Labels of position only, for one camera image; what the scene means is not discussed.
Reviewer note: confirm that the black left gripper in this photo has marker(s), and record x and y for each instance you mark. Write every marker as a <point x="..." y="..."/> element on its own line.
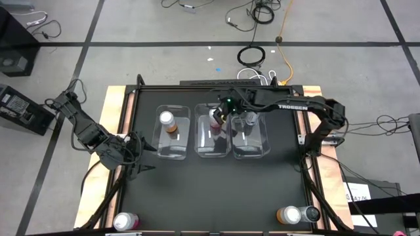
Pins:
<point x="124" y="154"/>

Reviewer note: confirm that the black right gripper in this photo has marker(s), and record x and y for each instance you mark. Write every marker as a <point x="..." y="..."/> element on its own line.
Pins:
<point x="234" y="105"/>

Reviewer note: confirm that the pink and white soda can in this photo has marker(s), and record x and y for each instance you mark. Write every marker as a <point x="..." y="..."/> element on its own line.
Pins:
<point x="215" y="128"/>
<point x="123" y="222"/>

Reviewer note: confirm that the clear plastic bin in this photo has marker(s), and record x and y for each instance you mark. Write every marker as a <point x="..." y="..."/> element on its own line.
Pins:
<point x="177" y="147"/>
<point x="256" y="147"/>
<point x="205" y="144"/>

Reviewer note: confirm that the orange and white soda can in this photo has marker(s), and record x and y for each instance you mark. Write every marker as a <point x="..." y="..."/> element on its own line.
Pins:
<point x="166" y="118"/>
<point x="290" y="214"/>

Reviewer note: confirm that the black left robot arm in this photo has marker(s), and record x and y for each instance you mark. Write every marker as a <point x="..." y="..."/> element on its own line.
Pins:
<point x="88" y="134"/>

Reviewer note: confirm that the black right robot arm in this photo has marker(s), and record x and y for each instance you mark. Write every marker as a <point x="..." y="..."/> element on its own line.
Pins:
<point x="325" y="108"/>

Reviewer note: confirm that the black power strip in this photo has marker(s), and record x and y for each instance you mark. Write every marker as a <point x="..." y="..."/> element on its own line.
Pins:
<point x="216" y="82"/>

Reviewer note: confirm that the black round floor puck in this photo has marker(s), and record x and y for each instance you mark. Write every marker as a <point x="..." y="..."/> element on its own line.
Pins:
<point x="278" y="39"/>

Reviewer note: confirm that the grey power adapter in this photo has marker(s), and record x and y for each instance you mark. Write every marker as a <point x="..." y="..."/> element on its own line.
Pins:
<point x="189" y="8"/>

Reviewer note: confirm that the black computer case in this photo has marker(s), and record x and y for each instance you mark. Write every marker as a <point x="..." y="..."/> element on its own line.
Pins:
<point x="33" y="118"/>

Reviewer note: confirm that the black case with white labels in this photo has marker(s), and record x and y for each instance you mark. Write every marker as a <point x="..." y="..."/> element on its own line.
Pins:
<point x="384" y="190"/>

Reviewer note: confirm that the black bar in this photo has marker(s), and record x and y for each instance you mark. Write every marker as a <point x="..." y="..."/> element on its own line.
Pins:
<point x="387" y="204"/>

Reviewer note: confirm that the pink object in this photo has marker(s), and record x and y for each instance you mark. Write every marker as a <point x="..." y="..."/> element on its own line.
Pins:
<point x="399" y="234"/>

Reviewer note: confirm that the black diagonal frame strut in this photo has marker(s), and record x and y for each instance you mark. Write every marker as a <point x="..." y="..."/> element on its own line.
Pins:
<point x="108" y="196"/>
<point x="320" y="196"/>

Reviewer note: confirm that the silver table edge bracket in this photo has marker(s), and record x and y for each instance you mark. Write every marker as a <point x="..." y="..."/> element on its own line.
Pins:
<point x="300" y="234"/>
<point x="123" y="234"/>

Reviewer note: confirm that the silver arm base bracket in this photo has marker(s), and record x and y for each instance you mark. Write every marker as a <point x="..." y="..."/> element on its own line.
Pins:
<point x="336" y="141"/>

